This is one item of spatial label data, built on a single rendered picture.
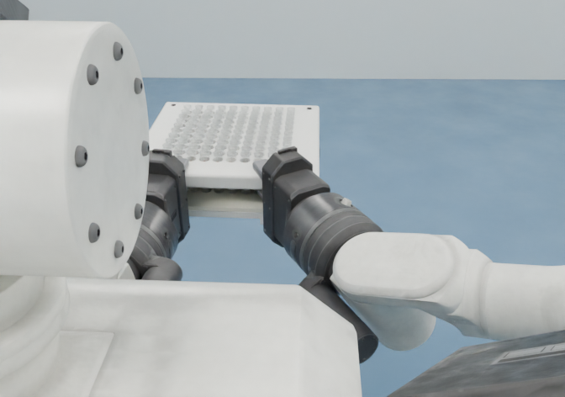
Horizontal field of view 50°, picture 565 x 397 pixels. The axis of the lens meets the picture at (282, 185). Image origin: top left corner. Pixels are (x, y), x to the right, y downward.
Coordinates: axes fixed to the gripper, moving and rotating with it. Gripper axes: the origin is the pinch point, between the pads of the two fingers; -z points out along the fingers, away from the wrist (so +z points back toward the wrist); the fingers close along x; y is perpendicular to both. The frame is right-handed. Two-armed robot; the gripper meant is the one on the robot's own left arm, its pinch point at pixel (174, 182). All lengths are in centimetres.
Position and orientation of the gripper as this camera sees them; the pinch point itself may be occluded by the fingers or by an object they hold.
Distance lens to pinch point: 75.8
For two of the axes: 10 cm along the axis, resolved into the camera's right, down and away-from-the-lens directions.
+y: 9.8, 1.0, -1.6
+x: 0.0, 8.6, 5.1
